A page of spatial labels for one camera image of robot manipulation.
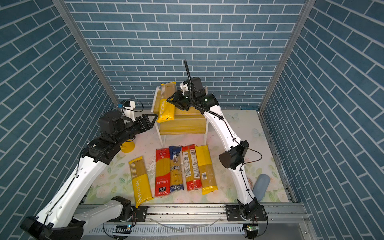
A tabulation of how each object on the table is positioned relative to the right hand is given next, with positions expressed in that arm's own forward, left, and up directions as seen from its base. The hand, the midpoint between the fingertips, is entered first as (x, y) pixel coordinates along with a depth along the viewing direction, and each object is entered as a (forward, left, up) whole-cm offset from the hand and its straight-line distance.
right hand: (169, 101), depth 75 cm
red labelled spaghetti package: (-19, -12, -33) cm, 40 cm away
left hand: (-12, +3, +1) cm, 12 cm away
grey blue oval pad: (-25, -52, -35) cm, 67 cm away
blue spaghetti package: (-28, -5, -34) cm, 44 cm away
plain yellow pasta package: (-28, -23, -34) cm, 50 cm away
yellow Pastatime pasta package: (-33, +14, -35) cm, 50 cm away
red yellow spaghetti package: (-24, +4, -35) cm, 42 cm away
